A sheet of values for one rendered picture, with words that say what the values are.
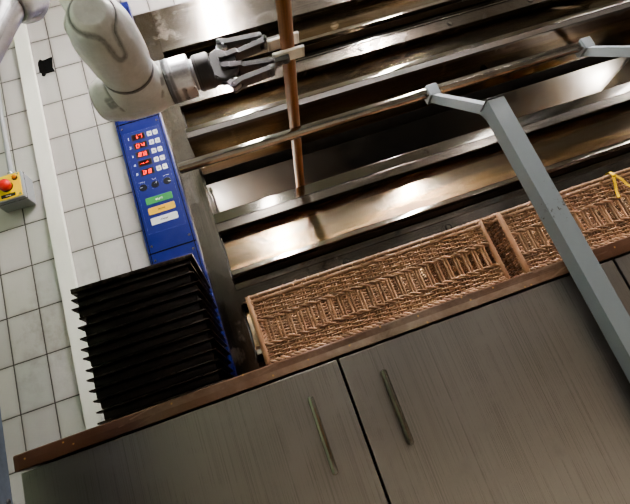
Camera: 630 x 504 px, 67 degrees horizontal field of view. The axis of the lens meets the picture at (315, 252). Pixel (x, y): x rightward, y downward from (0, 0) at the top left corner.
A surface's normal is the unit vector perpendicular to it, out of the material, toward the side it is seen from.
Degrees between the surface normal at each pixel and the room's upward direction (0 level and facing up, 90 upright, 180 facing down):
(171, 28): 90
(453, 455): 90
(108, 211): 90
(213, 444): 90
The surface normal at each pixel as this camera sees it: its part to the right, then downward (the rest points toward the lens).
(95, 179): 0.00, -0.32
